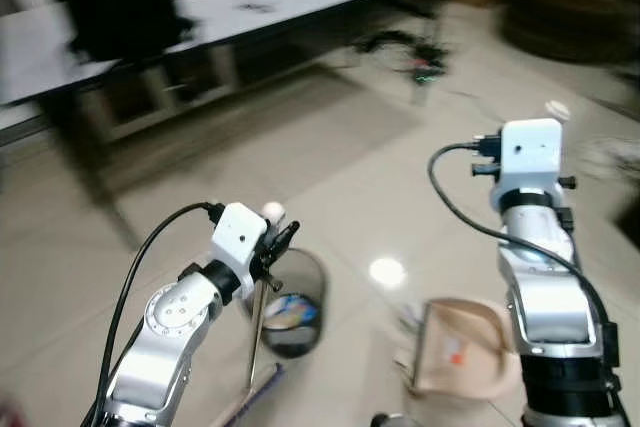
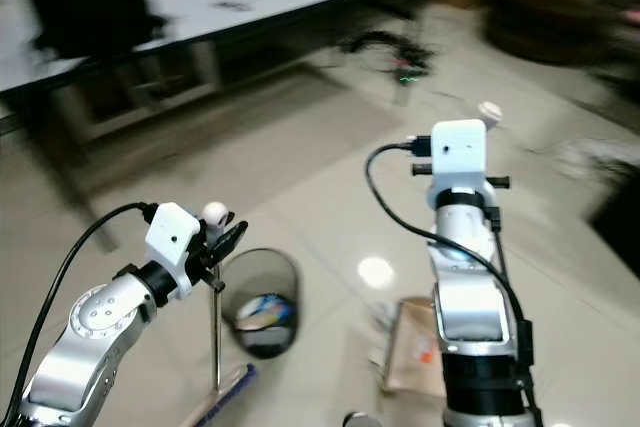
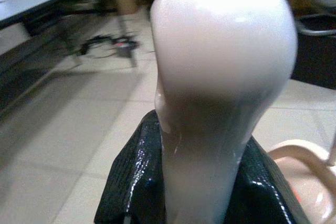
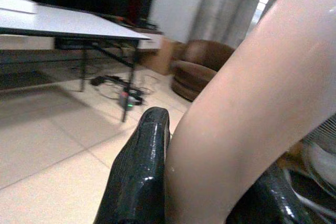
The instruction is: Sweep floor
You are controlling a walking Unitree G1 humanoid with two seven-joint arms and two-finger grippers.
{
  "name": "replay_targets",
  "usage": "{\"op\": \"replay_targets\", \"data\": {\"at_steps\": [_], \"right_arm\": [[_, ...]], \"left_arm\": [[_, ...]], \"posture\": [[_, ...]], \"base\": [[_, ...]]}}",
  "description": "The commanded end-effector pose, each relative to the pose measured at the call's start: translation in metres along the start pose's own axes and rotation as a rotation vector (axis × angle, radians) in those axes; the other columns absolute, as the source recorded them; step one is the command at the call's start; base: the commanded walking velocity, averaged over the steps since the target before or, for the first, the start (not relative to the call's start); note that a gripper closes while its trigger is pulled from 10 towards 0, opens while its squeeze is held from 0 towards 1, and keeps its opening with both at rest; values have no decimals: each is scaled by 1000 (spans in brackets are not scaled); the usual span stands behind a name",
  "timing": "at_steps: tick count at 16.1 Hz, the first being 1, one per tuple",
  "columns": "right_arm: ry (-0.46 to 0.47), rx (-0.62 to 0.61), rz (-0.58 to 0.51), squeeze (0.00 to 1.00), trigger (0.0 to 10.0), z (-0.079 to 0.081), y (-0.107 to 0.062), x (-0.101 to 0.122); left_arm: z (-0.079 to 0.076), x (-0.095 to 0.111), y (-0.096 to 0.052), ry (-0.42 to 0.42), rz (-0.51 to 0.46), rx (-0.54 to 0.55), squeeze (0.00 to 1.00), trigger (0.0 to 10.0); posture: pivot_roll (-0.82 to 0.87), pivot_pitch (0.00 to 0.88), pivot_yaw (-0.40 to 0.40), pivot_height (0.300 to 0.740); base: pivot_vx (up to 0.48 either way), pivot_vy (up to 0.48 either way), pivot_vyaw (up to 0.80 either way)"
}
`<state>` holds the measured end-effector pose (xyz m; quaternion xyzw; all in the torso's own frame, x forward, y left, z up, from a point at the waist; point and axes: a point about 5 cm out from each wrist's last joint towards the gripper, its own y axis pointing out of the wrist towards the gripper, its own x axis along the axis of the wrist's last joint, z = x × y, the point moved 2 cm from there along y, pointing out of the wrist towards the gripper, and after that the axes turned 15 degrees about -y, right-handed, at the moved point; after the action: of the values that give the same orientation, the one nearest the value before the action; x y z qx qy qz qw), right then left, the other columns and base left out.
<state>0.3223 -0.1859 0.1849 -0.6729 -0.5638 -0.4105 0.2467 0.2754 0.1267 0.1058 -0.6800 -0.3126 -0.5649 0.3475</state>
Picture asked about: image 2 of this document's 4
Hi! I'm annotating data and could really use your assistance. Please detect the broom with thin metal handle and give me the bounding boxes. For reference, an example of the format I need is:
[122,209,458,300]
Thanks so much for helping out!
[190,201,258,427]

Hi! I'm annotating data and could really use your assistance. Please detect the blue and white wrapper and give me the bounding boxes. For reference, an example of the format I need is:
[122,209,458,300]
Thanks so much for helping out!
[238,292,297,334]

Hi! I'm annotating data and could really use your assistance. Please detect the black mesh waste bin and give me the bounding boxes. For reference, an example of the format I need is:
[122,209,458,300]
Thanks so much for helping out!
[221,247,302,361]

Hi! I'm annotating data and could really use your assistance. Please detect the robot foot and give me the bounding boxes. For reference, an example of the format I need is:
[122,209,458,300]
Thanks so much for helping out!
[344,409,383,427]

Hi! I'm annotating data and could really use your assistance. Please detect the black backpack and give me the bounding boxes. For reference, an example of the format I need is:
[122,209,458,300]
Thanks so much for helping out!
[22,0,167,60]

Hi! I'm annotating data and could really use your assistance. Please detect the white crumpled cloth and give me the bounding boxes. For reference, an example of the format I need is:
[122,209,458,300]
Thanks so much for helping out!
[554,135,640,186]

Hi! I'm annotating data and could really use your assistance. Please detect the brown round pouf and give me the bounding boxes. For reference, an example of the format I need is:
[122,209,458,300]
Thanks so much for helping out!
[482,0,640,70]

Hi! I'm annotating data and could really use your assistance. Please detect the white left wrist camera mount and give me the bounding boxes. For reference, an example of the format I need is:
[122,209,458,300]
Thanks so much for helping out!
[144,203,203,298]

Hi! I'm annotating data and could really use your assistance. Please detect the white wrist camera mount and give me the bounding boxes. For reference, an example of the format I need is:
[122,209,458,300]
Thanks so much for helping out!
[428,118,493,212]
[144,203,203,298]

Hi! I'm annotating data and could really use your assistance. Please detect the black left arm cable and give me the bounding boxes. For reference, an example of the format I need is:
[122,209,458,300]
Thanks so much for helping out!
[2,201,159,427]

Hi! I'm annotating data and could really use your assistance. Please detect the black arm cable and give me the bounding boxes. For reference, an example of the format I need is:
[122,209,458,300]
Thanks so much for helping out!
[364,133,545,427]
[2,201,159,427]

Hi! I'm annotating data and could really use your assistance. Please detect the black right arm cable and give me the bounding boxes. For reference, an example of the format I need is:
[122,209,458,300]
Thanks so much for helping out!
[364,133,545,427]

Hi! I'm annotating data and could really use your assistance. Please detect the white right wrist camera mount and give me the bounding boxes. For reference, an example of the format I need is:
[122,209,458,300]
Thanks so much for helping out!
[428,118,493,212]

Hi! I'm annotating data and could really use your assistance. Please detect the black cable tangle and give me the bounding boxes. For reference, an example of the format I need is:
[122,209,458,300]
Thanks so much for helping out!
[342,29,439,86]

